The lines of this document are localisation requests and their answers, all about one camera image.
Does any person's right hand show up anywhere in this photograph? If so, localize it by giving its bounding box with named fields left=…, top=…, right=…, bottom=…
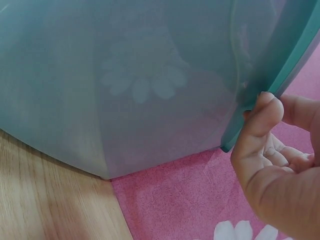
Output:
left=230, top=91, right=320, bottom=240

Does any teal plastic lid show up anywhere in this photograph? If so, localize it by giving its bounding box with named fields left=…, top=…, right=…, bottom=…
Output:
left=221, top=0, right=320, bottom=154

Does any translucent teal plastic container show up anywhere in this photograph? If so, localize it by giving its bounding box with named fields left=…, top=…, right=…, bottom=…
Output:
left=0, top=0, right=253, bottom=181

